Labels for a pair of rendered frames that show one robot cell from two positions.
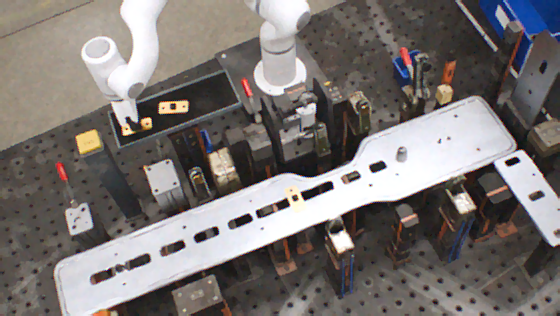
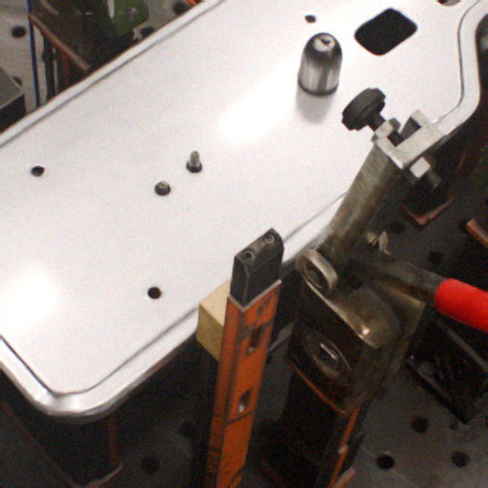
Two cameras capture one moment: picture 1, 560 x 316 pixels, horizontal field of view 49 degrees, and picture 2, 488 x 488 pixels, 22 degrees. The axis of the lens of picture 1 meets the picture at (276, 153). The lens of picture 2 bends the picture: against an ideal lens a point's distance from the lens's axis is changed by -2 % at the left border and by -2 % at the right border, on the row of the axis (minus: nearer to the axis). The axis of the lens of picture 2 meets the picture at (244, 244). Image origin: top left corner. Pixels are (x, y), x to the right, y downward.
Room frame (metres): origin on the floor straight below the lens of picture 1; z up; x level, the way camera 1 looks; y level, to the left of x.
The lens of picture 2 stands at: (1.36, -0.75, 1.76)
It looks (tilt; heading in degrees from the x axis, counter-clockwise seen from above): 59 degrees down; 144
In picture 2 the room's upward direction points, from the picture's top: 8 degrees clockwise
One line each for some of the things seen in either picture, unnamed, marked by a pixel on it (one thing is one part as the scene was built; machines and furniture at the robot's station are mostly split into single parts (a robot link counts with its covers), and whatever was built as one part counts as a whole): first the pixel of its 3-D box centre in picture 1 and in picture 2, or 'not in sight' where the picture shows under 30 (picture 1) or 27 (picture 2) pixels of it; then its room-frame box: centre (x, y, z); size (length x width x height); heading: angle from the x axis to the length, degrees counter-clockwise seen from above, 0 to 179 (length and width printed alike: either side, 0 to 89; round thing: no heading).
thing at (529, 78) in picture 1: (535, 79); not in sight; (0.97, -0.74, 1.17); 0.12 x 0.01 x 0.34; 14
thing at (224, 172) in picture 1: (230, 193); not in sight; (0.92, 0.16, 0.89); 0.13 x 0.11 x 0.38; 14
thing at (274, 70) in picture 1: (279, 58); not in sight; (1.42, -0.06, 0.89); 0.19 x 0.19 x 0.18
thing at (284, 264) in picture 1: (274, 231); not in sight; (0.79, 0.04, 0.84); 0.17 x 0.06 x 0.29; 14
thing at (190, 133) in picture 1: (190, 150); not in sight; (1.08, 0.27, 0.92); 0.10 x 0.08 x 0.45; 104
